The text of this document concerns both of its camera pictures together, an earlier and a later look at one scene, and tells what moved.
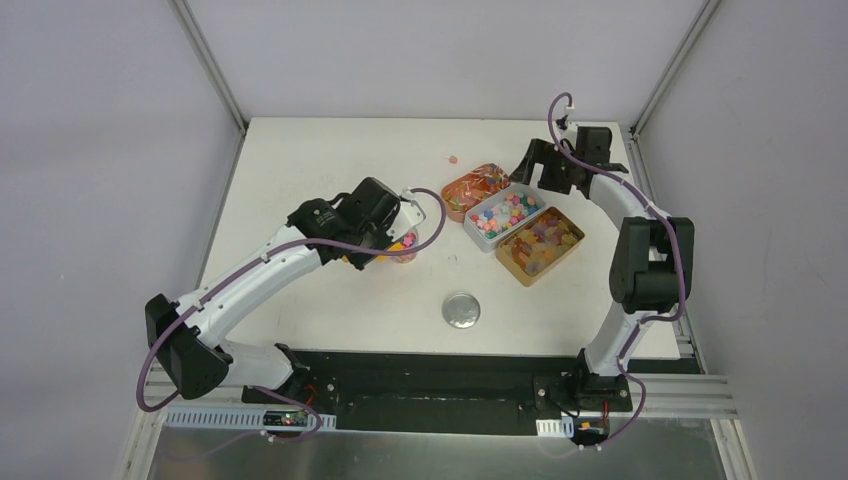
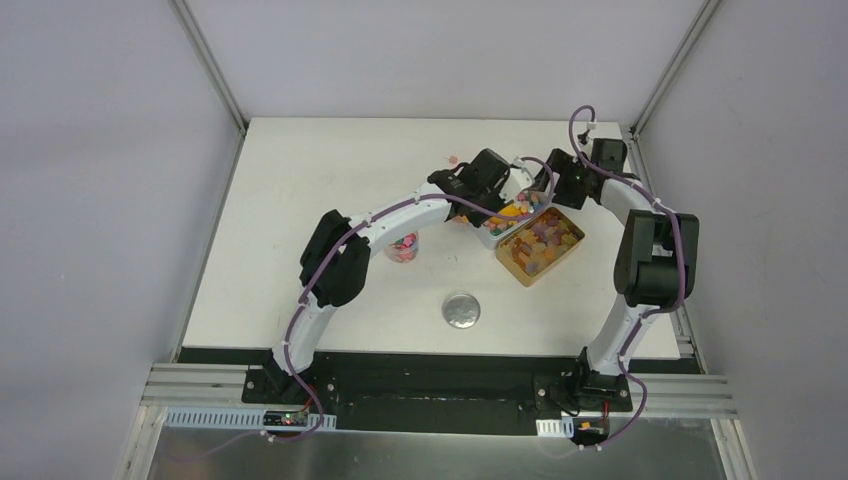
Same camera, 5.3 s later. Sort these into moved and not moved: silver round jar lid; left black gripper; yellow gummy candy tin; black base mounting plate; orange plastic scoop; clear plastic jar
Moved: orange plastic scoop; left black gripper
Not moved: yellow gummy candy tin; black base mounting plate; silver round jar lid; clear plastic jar
